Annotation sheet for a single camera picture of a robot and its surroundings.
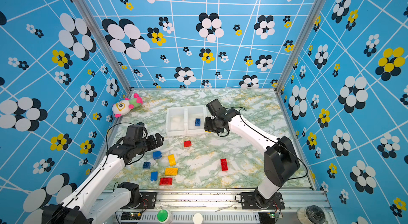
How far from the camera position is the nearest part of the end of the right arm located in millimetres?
608

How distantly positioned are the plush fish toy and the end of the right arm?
1.87ft

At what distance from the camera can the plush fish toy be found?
1.03 metres
